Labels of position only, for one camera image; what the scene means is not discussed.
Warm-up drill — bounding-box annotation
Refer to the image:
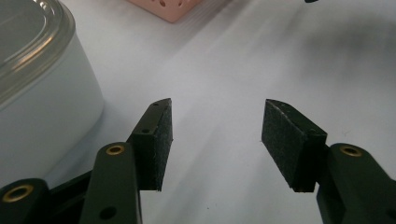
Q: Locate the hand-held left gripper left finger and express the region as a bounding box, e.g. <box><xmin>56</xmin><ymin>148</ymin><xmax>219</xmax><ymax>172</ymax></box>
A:
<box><xmin>125</xmin><ymin>97</ymin><xmax>174</xmax><ymax>191</ymax></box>

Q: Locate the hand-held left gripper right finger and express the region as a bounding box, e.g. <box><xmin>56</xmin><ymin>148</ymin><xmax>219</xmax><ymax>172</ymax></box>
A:
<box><xmin>261</xmin><ymin>98</ymin><xmax>329</xmax><ymax>193</ymax></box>

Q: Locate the white divided organizer box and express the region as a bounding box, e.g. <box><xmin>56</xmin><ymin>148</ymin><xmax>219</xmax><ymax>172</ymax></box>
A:
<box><xmin>0</xmin><ymin>0</ymin><xmax>106</xmax><ymax>189</ymax></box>

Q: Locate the pink perforated plastic basket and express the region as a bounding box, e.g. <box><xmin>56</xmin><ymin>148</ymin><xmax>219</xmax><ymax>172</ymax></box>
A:
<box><xmin>125</xmin><ymin>0</ymin><xmax>205</xmax><ymax>23</ymax></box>

